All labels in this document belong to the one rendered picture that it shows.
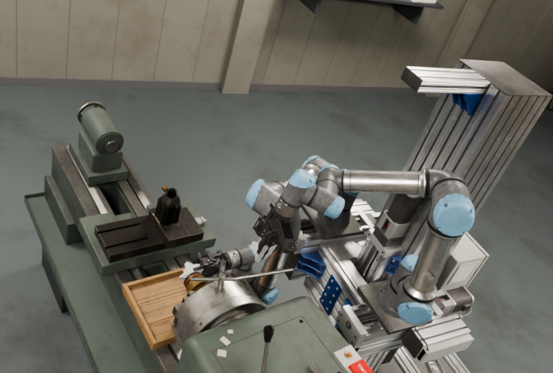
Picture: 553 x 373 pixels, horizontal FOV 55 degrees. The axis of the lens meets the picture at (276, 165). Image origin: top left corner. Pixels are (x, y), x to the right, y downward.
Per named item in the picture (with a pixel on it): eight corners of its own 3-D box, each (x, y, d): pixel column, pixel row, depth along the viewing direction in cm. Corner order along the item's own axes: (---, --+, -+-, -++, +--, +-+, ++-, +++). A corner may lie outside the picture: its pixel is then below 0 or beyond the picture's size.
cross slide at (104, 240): (202, 240, 241) (204, 232, 238) (109, 263, 215) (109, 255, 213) (184, 213, 251) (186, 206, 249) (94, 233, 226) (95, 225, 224)
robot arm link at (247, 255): (259, 266, 222) (265, 252, 217) (237, 272, 216) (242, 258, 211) (250, 253, 227) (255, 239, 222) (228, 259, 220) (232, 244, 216)
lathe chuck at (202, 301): (257, 332, 204) (266, 282, 184) (182, 370, 189) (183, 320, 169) (245, 314, 210) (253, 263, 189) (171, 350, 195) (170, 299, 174)
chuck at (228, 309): (262, 339, 202) (271, 290, 182) (186, 379, 187) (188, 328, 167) (257, 332, 204) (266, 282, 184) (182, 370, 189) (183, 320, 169)
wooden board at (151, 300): (234, 320, 217) (236, 314, 215) (151, 351, 196) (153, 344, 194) (201, 268, 235) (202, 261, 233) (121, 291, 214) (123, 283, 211)
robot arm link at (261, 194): (335, 188, 242) (266, 229, 198) (309, 171, 247) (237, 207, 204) (346, 167, 236) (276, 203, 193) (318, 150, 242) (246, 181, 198)
